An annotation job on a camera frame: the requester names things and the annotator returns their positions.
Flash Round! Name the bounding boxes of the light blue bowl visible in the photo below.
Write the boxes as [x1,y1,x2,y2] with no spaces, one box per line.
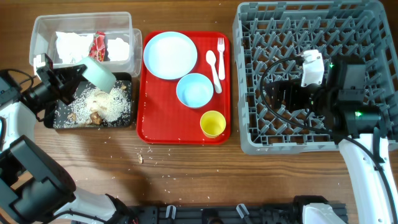
[176,73,214,109]

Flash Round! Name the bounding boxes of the black food waste tray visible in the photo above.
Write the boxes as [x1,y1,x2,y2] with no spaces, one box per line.
[43,72,135,130]

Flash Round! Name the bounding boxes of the green bowl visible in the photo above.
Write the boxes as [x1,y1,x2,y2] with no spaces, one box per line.
[77,57,116,93]

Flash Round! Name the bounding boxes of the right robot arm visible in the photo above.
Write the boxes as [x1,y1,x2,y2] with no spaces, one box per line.
[258,50,397,223]

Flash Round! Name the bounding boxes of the white plastic spoon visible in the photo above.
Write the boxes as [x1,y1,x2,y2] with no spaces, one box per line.
[206,50,222,93]

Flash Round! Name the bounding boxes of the yellow cup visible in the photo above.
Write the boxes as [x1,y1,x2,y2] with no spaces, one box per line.
[200,110,226,138]

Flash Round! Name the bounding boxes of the pink plastic fork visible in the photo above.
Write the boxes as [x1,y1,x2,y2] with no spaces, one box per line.
[217,37,226,80]

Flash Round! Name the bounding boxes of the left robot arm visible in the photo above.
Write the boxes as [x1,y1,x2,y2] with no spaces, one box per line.
[1,63,139,223]

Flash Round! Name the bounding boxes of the red snack wrapper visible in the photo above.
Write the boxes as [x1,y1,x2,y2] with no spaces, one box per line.
[88,31,106,62]

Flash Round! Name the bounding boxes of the large light blue plate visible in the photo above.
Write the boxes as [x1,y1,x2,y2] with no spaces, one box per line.
[144,31,198,80]

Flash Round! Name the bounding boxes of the clear plastic waste bin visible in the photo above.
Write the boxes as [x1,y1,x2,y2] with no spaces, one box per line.
[29,12,142,77]

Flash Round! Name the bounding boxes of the white napkin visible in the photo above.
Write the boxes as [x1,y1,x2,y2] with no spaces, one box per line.
[107,38,130,61]
[56,32,94,64]

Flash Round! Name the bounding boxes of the rice and food scraps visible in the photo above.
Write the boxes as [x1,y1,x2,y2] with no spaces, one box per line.
[54,81,132,128]

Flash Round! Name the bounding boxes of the red serving tray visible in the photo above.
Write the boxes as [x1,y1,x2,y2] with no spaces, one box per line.
[136,31,231,145]

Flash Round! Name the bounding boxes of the grey dishwasher rack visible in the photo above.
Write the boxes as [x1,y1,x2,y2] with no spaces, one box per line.
[233,1,397,155]

